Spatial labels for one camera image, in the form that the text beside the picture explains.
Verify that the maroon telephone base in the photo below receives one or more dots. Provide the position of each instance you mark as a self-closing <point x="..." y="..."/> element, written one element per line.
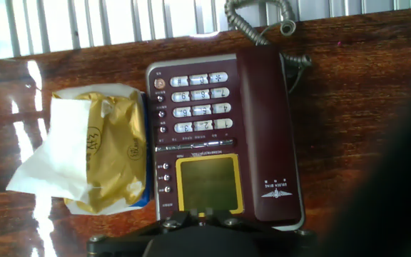
<point x="198" y="142"/>

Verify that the gold tissue pack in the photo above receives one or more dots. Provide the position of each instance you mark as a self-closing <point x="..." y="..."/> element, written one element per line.
<point x="109" y="153"/>

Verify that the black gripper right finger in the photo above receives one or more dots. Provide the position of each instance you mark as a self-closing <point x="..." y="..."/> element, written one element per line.
<point x="284" y="244"/>

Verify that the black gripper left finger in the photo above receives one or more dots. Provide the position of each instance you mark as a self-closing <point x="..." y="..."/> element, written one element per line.
<point x="137" y="237"/>

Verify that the maroon telephone handset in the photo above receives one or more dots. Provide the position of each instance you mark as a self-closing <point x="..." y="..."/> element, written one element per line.
<point x="269" y="135"/>

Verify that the glossy brown wooden board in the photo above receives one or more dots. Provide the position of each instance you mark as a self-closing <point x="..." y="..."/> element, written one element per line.
<point x="334" y="125"/>

